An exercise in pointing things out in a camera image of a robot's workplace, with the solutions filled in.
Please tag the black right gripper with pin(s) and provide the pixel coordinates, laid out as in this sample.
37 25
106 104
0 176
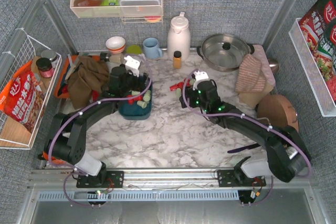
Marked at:
192 94

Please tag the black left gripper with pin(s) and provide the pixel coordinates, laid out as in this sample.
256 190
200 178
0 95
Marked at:
137 84

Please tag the green capsule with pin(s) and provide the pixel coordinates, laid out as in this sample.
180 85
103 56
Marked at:
178 92
142 104
147 96

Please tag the red cloth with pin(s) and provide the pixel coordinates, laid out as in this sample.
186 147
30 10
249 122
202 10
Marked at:
94 96

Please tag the brown cloth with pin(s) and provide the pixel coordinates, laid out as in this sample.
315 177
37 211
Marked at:
90 76

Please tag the teal storage basket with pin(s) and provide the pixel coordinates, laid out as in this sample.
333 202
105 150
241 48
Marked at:
133 111

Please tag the pink striped towel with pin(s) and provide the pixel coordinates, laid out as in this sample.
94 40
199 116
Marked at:
250 76

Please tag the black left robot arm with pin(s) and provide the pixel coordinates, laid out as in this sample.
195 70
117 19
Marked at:
67 135

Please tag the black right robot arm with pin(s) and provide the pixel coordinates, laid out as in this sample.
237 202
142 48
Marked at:
287 155

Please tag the pepper grinder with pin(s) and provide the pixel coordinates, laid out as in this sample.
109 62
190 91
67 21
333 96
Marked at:
114 58

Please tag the green lid cup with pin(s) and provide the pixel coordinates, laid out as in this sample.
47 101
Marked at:
134 49

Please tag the white orange bowl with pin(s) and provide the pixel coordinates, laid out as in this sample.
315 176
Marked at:
116 44

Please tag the blue mug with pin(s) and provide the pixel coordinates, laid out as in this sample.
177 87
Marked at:
152 49

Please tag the brown cardboard sheet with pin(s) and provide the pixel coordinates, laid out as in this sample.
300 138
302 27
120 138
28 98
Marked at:
253 98

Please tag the orange spice bottle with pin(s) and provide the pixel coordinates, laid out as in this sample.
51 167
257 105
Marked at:
177 56

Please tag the steel pot with lid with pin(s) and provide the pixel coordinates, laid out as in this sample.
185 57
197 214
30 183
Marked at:
224 52

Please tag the orange tray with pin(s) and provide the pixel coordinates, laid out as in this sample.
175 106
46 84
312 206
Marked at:
61 86

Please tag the white thermos jug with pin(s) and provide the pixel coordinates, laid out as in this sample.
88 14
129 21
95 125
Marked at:
179 37

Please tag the pink egg tray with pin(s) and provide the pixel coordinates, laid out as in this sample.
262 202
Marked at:
259 54

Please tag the round wooden board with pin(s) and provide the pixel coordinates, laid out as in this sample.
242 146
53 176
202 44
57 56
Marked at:
277 110

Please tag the silver lid jar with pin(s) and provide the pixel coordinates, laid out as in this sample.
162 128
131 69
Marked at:
49 54

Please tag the red lid jar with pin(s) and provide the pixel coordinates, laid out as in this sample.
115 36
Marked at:
45 67

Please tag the clear plastic containers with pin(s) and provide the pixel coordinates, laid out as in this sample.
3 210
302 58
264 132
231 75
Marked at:
139 8

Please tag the red snack bag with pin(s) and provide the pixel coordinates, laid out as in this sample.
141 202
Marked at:
20 98

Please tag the orange cup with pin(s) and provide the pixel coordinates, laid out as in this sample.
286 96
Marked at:
53 160

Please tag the red seasoning packet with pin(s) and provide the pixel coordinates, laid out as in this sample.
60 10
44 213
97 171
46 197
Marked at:
318 29

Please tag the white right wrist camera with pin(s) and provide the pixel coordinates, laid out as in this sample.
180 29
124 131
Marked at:
199 76

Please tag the purple handled knife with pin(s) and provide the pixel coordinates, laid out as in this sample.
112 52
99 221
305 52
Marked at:
240 149

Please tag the white wire basket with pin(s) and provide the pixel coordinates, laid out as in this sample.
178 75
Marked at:
13 134

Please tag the white mesh wall basket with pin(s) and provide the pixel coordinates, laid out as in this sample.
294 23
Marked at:
317 84

